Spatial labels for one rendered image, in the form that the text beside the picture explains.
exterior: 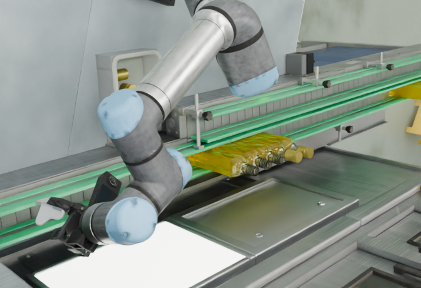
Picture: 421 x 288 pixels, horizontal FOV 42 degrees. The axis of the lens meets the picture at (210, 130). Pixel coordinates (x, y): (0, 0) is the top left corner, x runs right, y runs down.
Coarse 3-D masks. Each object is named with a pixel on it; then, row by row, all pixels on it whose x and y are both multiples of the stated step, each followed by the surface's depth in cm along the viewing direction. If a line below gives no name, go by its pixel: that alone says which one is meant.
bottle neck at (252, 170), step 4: (244, 164) 158; (240, 168) 158; (244, 168) 157; (248, 168) 156; (252, 168) 155; (256, 168) 156; (244, 172) 157; (248, 172) 156; (252, 172) 155; (256, 172) 157
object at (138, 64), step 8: (120, 56) 153; (128, 56) 155; (136, 56) 157; (144, 56) 167; (152, 56) 164; (160, 56) 163; (112, 64) 153; (120, 64) 162; (128, 64) 164; (136, 64) 166; (144, 64) 168; (152, 64) 165; (112, 72) 153; (128, 72) 165; (136, 72) 167; (144, 72) 169; (128, 80) 165; (136, 80) 167
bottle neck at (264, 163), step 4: (256, 160) 161; (260, 160) 160; (264, 160) 160; (268, 160) 159; (256, 164) 161; (260, 164) 160; (264, 164) 159; (268, 164) 161; (264, 168) 160; (268, 168) 160
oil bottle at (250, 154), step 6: (228, 144) 171; (234, 144) 171; (228, 150) 167; (234, 150) 165; (240, 150) 165; (246, 150) 164; (252, 150) 164; (246, 156) 162; (252, 156) 162; (258, 156) 164; (252, 162) 162
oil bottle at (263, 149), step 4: (240, 140) 176; (244, 140) 175; (236, 144) 172; (240, 144) 172; (244, 144) 171; (248, 144) 171; (252, 144) 171; (256, 144) 171; (260, 144) 171; (256, 148) 167; (260, 148) 166; (264, 148) 167; (268, 148) 167; (260, 152) 166; (264, 152) 166; (268, 152) 166; (272, 152) 168; (260, 156) 166; (264, 156) 166
